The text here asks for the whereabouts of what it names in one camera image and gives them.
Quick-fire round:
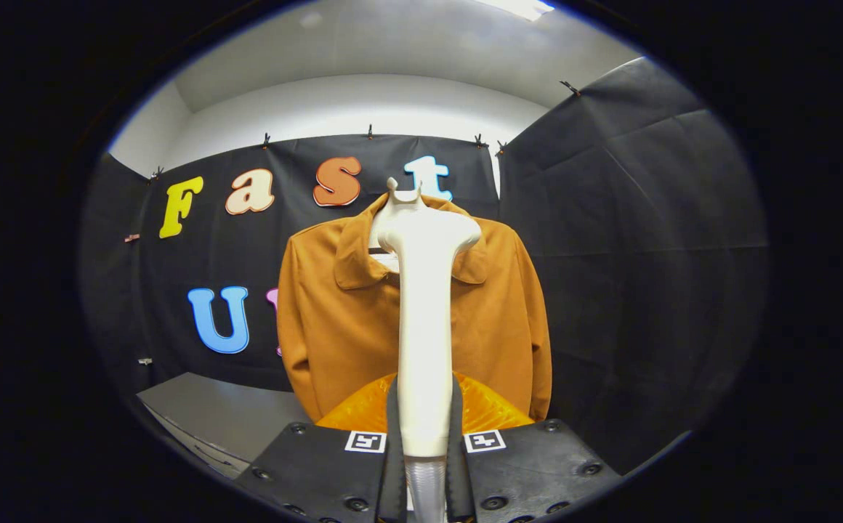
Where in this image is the black backdrop cloth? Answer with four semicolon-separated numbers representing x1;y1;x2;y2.
80;57;770;473

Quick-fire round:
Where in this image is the grey cabinet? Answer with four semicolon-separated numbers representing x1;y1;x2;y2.
137;373;313;480

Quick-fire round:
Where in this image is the orange button shirt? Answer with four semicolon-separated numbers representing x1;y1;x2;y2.
277;192;553;423

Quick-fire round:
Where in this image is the white clothes hanger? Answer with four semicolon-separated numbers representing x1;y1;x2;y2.
368;177;426;274

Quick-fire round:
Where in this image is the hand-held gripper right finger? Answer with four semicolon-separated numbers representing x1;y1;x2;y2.
445;372;622;523

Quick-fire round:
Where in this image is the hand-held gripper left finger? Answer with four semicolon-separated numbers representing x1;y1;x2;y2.
235;372;408;523

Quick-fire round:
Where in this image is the row of black clips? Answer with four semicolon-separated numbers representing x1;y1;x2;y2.
148;78;582;182

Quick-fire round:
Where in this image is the white garment steamer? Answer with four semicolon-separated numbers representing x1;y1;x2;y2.
376;206;482;523

